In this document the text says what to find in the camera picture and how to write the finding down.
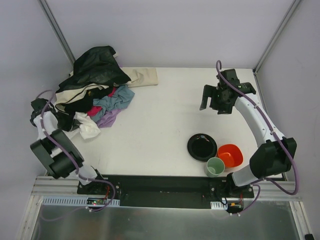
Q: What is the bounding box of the black mesh cloth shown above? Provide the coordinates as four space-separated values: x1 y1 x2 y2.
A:
56 45 131 93

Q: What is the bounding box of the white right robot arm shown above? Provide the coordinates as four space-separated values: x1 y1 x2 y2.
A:
199 69 297 188

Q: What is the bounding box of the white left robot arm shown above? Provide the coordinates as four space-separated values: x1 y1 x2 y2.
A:
30 98 103 186

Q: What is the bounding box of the magenta cloth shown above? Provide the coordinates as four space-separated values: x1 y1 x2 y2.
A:
87 87 117 117

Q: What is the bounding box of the lilac cloth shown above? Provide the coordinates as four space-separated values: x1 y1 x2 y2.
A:
96 109 122 129

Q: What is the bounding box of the blue-grey cloth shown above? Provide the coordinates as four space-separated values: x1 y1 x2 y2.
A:
91 85 135 122

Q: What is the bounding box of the beige folded cloth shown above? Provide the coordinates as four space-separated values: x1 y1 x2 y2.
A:
121 67 159 88

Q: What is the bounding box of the cream black tote bag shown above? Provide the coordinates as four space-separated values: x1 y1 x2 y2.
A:
54 83 114 113

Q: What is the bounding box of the orange bowl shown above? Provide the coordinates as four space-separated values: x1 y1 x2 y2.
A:
217 144 244 168

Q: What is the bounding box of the pale green cup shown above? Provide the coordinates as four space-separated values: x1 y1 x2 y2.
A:
204 157 225 178

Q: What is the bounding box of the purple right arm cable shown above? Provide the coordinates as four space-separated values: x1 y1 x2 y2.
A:
215 59 300 196

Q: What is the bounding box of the aluminium front rail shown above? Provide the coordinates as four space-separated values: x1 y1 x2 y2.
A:
31 176 303 202

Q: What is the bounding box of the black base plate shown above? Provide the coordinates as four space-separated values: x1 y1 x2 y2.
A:
77 175 254 209

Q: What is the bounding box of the left aluminium frame post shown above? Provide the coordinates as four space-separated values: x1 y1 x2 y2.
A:
38 0 76 65

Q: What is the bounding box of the aluminium frame post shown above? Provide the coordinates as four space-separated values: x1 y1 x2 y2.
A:
252 0 303 76
38 0 76 65

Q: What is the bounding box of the right aluminium frame post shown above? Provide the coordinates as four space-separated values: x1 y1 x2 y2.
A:
252 0 303 76

